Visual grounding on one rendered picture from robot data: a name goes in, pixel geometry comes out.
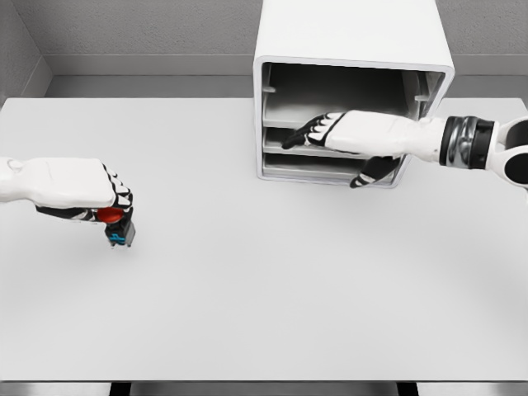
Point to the red-button load switch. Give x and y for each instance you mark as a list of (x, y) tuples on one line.
[(117, 227)]

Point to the white tabletop storage cabinet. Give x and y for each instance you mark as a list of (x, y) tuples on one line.
[(354, 45)]

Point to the grey cabinet drawer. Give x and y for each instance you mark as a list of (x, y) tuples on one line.
[(284, 140), (305, 167), (288, 111)]

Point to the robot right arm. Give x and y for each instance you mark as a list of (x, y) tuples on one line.
[(466, 142)]

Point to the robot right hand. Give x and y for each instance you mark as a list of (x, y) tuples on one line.
[(363, 134)]

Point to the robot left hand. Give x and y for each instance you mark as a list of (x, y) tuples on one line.
[(70, 185)]

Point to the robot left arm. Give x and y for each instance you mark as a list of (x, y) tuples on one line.
[(14, 179)]

